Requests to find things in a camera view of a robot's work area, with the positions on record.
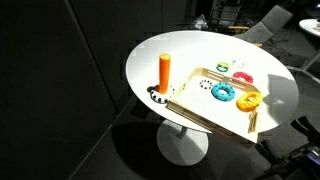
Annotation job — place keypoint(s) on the white round side table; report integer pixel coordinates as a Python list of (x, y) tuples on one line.
[(311, 26)]

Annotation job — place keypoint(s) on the black white peg base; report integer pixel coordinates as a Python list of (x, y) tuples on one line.
[(156, 97)]

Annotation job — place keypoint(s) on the white table pedestal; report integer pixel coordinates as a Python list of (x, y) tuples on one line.
[(180, 150)]

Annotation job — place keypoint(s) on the orange cylinder peg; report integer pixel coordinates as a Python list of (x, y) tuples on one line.
[(164, 73)]

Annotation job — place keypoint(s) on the orange carrot toy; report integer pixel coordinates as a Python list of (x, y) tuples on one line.
[(243, 105)]

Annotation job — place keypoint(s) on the wooden tray box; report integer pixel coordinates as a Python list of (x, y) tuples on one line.
[(195, 116)]

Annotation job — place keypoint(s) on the grey chair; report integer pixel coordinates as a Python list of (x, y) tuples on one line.
[(273, 20)]

